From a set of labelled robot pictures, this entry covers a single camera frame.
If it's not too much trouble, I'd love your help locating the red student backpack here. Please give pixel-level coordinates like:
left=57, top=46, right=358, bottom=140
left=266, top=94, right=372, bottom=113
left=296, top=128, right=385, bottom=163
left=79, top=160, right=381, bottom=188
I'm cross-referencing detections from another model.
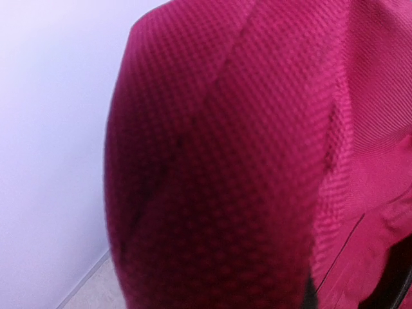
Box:
left=104, top=1, right=411, bottom=308

